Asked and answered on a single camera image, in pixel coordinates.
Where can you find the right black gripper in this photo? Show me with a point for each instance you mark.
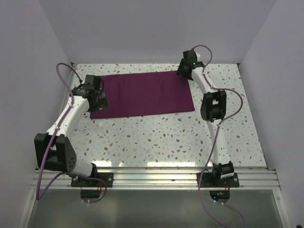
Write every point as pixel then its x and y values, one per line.
pixel 180 71

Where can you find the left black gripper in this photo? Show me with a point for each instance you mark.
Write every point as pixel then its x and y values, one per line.
pixel 101 103

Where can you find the purple cloth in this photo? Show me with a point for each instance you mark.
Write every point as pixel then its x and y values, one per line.
pixel 143 94

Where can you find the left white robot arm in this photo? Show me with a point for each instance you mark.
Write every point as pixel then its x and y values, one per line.
pixel 54 150

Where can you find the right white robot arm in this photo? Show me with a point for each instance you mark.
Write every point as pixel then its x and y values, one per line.
pixel 213 111

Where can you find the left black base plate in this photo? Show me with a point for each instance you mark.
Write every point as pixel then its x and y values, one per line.
pixel 102 179

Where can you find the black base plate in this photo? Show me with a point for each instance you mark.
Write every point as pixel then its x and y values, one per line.
pixel 208 181
pixel 102 179

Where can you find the aluminium rail frame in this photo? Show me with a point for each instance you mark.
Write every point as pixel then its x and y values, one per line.
pixel 155 160

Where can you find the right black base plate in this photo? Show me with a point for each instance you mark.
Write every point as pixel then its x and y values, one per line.
pixel 208 181

